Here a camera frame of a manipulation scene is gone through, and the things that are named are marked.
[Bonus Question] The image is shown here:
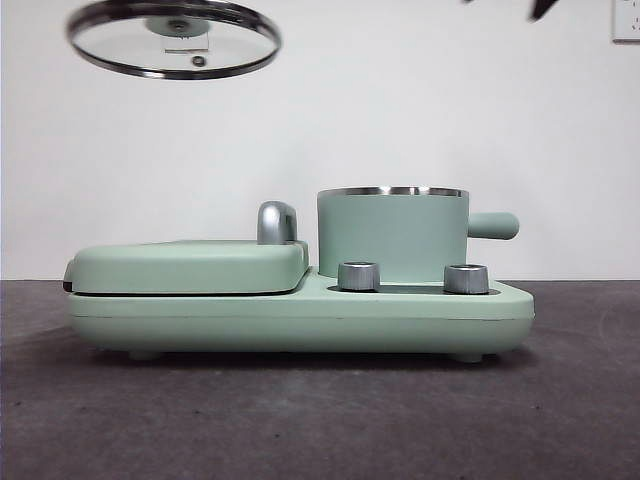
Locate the mint green pot with handle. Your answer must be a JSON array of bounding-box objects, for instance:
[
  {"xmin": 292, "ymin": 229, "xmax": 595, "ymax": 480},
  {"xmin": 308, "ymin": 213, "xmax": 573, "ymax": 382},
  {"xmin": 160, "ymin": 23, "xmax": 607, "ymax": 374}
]
[{"xmin": 316, "ymin": 185, "xmax": 522, "ymax": 282}]

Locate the silver control knob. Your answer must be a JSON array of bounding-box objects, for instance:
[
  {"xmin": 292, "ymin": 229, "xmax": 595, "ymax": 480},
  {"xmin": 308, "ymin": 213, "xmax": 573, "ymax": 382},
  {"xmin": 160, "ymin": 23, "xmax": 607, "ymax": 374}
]
[
  {"xmin": 337, "ymin": 260, "xmax": 383, "ymax": 293},
  {"xmin": 443, "ymin": 263, "xmax": 491, "ymax": 296}
]

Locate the mint green breakfast machine base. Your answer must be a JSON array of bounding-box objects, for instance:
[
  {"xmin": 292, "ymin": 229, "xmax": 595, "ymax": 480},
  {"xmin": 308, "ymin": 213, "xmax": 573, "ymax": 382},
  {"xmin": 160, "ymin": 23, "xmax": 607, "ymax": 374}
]
[{"xmin": 68, "ymin": 264, "xmax": 536, "ymax": 364}]

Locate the mint green griddle cover, chrome handle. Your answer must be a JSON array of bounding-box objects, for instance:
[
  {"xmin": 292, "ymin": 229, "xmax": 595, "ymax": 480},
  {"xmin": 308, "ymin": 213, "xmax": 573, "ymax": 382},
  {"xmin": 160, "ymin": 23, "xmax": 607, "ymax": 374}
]
[{"xmin": 61, "ymin": 200, "xmax": 312, "ymax": 297}]

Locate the glass lid with green knob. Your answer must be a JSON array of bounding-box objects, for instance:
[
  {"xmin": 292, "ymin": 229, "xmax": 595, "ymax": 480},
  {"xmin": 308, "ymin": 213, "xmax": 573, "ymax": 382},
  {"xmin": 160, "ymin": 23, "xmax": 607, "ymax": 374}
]
[{"xmin": 66, "ymin": 0, "xmax": 283, "ymax": 82}]

